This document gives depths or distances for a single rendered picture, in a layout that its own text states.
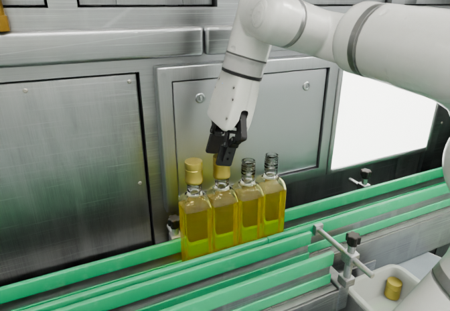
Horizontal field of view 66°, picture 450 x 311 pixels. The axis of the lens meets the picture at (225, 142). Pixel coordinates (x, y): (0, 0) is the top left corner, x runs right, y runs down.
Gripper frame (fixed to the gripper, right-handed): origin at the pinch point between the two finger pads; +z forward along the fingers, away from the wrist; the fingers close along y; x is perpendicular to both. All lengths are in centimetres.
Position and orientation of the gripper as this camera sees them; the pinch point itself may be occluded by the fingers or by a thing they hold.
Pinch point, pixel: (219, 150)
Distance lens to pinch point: 66.6
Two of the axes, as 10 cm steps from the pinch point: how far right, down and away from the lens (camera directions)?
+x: 8.9, 1.0, 4.5
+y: 3.8, 3.9, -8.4
